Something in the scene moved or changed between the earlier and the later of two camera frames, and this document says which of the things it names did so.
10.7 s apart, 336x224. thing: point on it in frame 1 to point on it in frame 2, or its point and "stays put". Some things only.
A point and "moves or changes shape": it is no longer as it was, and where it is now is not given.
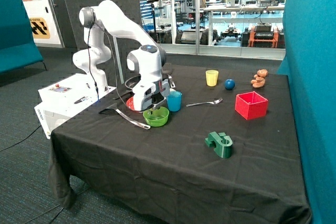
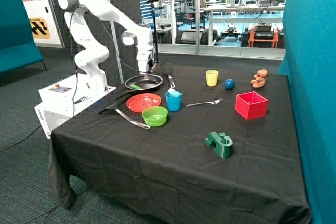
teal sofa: x=18 y=49 stays put
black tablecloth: x=222 y=148 stays put
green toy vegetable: x=155 y=117 moves or changes shape
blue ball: x=229 y=84 stays put
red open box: x=251 y=105 stays put
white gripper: x=148 y=94 to x=146 y=60
